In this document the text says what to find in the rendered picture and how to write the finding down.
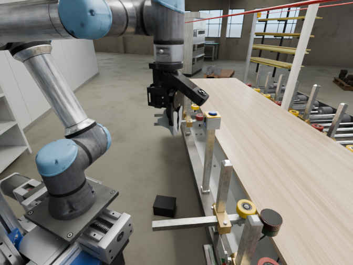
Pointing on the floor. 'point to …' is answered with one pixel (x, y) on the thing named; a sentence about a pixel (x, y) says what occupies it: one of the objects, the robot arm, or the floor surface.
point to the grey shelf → (10, 132)
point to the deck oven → (194, 42)
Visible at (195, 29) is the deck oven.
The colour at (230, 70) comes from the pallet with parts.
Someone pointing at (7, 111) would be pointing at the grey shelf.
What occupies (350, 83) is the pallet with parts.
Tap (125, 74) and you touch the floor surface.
